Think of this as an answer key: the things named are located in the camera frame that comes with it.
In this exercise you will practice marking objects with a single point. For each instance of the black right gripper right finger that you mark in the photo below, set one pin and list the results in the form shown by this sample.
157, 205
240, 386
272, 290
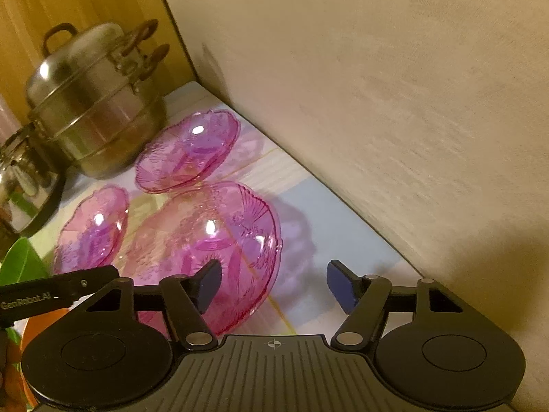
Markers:
424, 343

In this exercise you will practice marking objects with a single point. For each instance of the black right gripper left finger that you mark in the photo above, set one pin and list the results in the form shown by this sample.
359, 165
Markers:
121, 345

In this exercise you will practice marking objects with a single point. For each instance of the large pink glass bowl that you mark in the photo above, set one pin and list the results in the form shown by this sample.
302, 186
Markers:
223, 221

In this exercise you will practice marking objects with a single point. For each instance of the person's hand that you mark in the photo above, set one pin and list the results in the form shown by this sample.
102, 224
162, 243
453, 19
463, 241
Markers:
12, 396

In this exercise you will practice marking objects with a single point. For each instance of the orange plastic item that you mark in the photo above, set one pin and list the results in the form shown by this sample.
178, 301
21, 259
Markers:
33, 327

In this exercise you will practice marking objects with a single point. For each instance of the black GenRobot gripper bar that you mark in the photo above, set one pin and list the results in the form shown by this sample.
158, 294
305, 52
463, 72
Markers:
31, 298

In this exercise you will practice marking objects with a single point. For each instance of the small pink bowl left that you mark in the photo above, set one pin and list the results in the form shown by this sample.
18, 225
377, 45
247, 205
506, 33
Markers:
94, 233

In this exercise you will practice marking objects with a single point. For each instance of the small pink bowl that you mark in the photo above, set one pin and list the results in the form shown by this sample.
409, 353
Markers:
94, 233
184, 154

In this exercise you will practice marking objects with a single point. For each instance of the green plastic item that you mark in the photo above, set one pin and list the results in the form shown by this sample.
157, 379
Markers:
22, 264

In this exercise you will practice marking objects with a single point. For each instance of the shiny steel kettle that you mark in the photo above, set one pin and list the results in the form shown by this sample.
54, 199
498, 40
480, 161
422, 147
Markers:
32, 181

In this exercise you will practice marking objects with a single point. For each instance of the small pink bowl far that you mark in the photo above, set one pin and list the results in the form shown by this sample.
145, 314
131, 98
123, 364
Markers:
184, 154

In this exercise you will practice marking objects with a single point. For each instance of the stainless steel steamer pot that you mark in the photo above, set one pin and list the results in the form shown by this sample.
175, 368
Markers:
94, 96

